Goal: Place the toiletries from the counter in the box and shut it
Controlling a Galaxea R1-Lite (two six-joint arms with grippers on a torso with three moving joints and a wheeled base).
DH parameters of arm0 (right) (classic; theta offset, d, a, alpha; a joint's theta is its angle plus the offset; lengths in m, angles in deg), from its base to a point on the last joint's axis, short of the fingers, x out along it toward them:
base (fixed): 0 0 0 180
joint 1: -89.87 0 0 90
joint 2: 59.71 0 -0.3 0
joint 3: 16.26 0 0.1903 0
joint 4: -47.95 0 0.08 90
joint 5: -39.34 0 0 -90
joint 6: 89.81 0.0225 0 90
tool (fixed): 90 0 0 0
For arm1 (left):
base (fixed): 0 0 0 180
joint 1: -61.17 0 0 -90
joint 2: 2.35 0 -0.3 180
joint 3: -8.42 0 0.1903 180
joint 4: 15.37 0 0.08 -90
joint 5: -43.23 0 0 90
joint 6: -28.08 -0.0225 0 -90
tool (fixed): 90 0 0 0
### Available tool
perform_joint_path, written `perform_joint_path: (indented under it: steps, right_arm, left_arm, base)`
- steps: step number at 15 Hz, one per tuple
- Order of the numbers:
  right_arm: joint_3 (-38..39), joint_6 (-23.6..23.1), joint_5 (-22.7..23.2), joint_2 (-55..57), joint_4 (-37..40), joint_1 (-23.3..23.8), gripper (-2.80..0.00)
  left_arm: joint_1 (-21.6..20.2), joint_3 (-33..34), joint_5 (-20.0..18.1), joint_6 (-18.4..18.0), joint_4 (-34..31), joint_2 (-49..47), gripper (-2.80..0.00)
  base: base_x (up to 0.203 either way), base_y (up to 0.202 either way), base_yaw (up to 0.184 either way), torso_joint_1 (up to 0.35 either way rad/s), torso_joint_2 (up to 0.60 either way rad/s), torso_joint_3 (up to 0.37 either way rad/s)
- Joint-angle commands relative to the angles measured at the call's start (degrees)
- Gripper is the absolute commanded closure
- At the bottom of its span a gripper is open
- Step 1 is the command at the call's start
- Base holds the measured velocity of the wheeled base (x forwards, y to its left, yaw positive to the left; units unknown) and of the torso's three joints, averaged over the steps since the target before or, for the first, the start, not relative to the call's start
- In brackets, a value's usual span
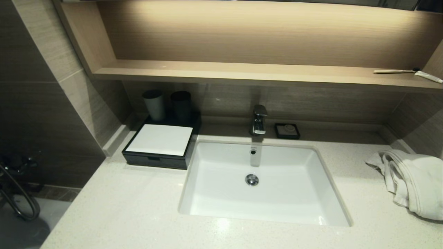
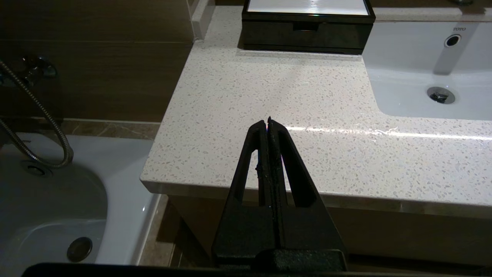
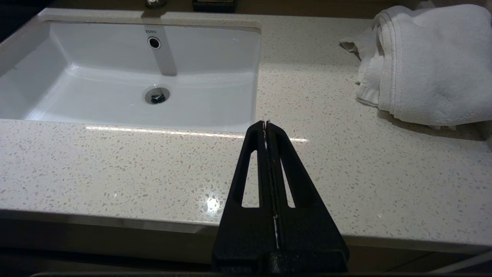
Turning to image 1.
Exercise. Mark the grey cup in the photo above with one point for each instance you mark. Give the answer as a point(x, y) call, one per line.
point(154, 105)

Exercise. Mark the chrome sink faucet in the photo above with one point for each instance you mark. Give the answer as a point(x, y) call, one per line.
point(259, 121)

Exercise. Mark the white toothpaste tube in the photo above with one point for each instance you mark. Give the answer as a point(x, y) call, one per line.
point(429, 76)

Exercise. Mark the black cup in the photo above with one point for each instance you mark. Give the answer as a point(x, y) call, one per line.
point(181, 107)

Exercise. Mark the chrome sink drain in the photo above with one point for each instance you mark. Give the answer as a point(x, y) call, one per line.
point(252, 180)

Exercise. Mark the black amenity box white top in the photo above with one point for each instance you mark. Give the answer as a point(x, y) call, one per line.
point(161, 140)

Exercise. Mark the wooden wall shelf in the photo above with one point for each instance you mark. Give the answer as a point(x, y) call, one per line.
point(242, 73)

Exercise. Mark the white bathtub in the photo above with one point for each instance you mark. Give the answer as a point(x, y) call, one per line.
point(20, 231)

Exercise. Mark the white towel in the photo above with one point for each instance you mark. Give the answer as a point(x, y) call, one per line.
point(415, 183)

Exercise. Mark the white ceramic sink basin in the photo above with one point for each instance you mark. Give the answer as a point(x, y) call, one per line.
point(294, 193)

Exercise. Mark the beige toothbrush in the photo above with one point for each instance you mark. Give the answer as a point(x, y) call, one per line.
point(394, 71)

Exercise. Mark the chrome bathtub valve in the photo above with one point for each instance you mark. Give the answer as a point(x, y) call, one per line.
point(17, 162)

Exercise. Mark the black square soap dish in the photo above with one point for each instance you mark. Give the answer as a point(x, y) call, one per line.
point(277, 131)

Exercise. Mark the round soap bar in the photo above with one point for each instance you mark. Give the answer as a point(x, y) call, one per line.
point(289, 130)

